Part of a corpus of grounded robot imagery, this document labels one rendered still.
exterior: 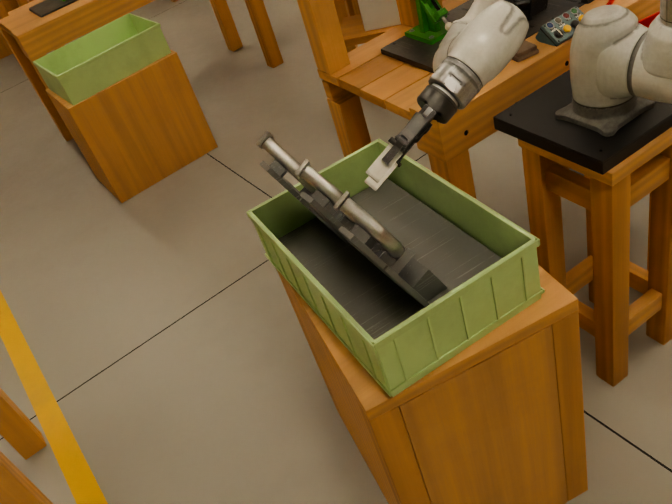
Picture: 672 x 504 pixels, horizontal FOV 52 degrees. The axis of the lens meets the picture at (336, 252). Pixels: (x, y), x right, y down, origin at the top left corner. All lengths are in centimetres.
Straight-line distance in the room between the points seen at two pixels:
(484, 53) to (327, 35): 119
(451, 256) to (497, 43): 52
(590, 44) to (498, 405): 87
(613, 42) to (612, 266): 60
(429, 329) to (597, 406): 108
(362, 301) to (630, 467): 104
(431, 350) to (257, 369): 138
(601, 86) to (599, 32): 13
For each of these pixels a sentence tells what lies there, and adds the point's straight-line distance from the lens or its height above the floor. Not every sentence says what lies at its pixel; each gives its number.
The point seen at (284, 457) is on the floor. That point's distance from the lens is 243.
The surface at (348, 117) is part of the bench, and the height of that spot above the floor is 69.
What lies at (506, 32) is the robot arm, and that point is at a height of 135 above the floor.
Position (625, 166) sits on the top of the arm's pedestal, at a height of 85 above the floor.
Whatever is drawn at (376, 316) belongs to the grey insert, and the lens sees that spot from 152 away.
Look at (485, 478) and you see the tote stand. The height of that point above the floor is 33.
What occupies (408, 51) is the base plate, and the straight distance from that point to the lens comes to 245.
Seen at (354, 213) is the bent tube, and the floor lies 116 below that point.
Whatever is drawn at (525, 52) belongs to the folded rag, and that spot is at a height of 92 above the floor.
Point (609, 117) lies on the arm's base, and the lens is 188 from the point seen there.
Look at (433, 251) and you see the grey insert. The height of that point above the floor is 85.
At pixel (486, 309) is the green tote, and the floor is 86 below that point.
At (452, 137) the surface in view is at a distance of 207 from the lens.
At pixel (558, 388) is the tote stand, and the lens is 174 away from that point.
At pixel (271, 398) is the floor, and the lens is 260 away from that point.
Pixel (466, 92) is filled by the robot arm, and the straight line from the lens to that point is 132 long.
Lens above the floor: 191
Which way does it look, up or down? 38 degrees down
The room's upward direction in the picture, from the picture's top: 19 degrees counter-clockwise
